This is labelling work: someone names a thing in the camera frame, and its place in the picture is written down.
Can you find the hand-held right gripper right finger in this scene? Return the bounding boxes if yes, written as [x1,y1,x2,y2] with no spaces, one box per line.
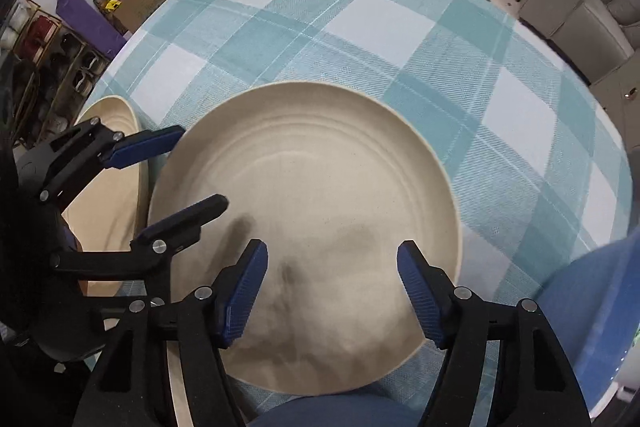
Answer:
[396,241,592,427]

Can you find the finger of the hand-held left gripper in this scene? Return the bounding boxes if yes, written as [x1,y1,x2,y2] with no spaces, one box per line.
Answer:
[39,117,186,208]
[49,194,230,282]

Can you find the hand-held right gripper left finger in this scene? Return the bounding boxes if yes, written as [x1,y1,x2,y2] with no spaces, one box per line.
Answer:
[70,239,269,427]

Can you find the beige plate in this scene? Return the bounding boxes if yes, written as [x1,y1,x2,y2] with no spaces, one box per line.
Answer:
[148,82,462,395]
[62,96,151,299]

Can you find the blue bowl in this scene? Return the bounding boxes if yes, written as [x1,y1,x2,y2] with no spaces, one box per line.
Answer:
[537,227,640,419]
[247,386,427,427]

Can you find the wooden shoe rack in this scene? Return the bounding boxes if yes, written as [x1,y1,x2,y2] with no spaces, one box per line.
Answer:
[0,0,109,148]

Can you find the purple bag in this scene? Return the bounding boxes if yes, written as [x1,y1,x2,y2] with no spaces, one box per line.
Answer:
[56,0,129,60]

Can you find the assorted shoes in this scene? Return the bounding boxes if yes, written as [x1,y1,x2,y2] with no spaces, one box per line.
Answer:
[0,1,105,142]

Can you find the grey drawer cabinet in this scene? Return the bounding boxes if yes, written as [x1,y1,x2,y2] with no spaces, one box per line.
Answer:
[592,54,640,148]

